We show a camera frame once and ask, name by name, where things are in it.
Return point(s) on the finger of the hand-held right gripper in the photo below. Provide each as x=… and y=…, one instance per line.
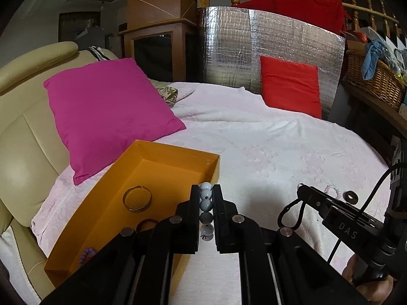
x=313, y=198

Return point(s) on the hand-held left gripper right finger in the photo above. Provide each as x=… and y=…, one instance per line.
x=221, y=222

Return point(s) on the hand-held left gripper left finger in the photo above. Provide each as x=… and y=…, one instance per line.
x=190, y=222

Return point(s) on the orange cardboard box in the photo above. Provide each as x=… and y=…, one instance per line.
x=165, y=168

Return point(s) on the person's right hand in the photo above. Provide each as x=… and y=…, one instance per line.
x=372, y=290

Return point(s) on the metal bangle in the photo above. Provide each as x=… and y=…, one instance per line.
x=137, y=209

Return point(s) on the wooden shelf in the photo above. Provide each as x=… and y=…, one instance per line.
x=375, y=111

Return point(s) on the red cushion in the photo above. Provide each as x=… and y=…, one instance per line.
x=292, y=85

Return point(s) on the green patterned cushion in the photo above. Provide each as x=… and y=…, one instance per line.
x=170, y=95

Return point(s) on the pink cushion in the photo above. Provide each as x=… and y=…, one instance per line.
x=111, y=117

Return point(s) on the wicker basket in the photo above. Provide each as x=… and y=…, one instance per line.
x=384, y=85

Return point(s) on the blue cloth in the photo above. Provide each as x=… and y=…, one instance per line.
x=372, y=57

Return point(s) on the silver insulation panel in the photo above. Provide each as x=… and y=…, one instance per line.
x=222, y=44

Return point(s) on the beige leather sofa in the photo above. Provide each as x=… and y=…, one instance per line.
x=28, y=133

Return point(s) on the red cloth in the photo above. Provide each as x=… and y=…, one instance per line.
x=302, y=9

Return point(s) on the striped cloth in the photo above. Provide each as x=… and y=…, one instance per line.
x=97, y=53

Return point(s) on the wooden cabinet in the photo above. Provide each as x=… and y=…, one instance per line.
x=152, y=6

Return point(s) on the dark framed picture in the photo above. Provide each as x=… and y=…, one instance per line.
x=78, y=22

